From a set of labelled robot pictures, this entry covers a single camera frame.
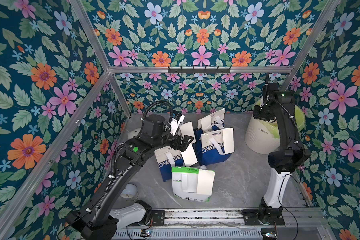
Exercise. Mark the white trash bin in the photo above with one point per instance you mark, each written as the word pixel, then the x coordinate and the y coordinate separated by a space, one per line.
pixel 261 143

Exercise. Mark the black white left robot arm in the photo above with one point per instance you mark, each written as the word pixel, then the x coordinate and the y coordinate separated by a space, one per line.
pixel 96 220

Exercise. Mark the blue white bag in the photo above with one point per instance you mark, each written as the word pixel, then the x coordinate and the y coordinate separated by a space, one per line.
pixel 167 158
pixel 181 135
pixel 212 122
pixel 209 147

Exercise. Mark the green white takeout bag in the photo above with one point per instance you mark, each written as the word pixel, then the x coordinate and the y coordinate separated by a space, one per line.
pixel 184 184

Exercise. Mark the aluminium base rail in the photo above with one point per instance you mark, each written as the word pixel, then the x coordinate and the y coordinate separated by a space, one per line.
pixel 229 224

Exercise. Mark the back left blue white bag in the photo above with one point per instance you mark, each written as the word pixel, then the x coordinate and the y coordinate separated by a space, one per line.
pixel 181 135

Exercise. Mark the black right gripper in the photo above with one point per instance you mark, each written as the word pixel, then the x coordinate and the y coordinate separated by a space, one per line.
pixel 264 111

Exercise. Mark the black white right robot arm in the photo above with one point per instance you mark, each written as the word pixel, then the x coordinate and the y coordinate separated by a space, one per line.
pixel 283 162

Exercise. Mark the front left blue white bag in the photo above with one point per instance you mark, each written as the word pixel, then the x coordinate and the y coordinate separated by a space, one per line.
pixel 167 158

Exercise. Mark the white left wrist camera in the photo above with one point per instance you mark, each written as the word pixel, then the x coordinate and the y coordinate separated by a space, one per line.
pixel 177 121

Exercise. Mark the black wall hook rail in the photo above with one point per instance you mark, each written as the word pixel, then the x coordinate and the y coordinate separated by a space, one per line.
pixel 199 70

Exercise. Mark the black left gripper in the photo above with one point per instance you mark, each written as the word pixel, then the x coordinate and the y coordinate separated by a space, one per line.
pixel 181 142

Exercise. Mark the white dome object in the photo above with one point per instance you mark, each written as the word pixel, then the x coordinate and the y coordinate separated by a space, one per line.
pixel 130 193

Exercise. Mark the white teddy bear blue shirt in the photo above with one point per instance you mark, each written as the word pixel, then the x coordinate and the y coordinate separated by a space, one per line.
pixel 133 133

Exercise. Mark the back right blue white bag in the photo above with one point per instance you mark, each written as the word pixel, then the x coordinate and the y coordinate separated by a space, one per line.
pixel 212 122

